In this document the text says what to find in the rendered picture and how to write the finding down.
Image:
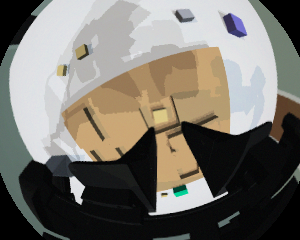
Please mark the green block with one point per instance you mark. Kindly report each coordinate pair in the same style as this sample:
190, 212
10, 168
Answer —
180, 191

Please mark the tan puzzle board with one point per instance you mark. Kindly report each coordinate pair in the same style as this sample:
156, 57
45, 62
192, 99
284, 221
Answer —
191, 85

